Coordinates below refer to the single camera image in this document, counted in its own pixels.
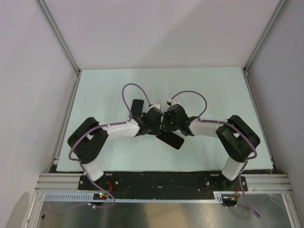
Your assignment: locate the black smartphone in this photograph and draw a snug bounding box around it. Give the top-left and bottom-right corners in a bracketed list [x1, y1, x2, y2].
[131, 99, 145, 118]

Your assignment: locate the black phone pink edge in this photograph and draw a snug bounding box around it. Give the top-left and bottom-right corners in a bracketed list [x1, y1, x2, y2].
[157, 132, 185, 150]

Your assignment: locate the beige phone case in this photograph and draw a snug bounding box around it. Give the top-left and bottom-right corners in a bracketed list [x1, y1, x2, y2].
[155, 134, 185, 151]

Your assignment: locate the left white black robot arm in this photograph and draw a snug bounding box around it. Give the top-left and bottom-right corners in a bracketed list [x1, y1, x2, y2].
[67, 106, 163, 190]

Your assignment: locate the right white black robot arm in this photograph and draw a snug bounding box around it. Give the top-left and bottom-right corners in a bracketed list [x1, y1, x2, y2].
[161, 104, 260, 190]

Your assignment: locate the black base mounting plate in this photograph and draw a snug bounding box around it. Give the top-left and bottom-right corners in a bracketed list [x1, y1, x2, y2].
[78, 171, 247, 192]

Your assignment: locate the left controller board with LEDs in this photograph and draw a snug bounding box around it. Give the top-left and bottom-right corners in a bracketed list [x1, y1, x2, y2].
[93, 193, 108, 200]

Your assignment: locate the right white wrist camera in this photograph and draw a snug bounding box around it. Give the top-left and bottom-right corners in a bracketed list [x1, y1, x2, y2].
[166, 99, 181, 106]

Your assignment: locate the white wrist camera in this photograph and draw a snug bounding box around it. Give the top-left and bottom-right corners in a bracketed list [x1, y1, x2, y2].
[149, 103, 161, 109]
[166, 99, 181, 106]

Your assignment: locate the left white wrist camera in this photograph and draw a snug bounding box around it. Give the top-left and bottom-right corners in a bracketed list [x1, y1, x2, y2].
[149, 103, 161, 109]

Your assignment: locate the left aluminium side rail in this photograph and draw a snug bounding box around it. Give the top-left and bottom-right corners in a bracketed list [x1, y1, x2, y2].
[46, 70, 82, 173]

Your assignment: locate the aluminium side rail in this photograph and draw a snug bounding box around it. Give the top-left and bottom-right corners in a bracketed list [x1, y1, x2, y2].
[46, 70, 82, 173]
[242, 69, 283, 174]

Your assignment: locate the white slotted cable duct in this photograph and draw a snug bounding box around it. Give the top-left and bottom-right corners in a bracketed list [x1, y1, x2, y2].
[44, 191, 225, 204]

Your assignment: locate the right controller board with wires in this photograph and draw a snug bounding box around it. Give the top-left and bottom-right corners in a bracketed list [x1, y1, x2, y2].
[222, 194, 240, 207]

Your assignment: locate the right aluminium side rail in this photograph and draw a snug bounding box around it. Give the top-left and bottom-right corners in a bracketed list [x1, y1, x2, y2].
[242, 69, 283, 174]

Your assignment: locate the right aluminium corner post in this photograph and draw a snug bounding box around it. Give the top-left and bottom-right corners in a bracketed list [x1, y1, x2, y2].
[243, 0, 290, 74]

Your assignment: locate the aluminium corner post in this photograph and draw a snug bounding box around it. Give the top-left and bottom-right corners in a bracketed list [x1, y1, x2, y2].
[35, 0, 81, 75]
[243, 0, 290, 74]

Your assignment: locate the left aluminium corner post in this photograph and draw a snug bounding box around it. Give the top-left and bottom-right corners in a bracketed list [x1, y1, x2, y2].
[35, 0, 81, 75]

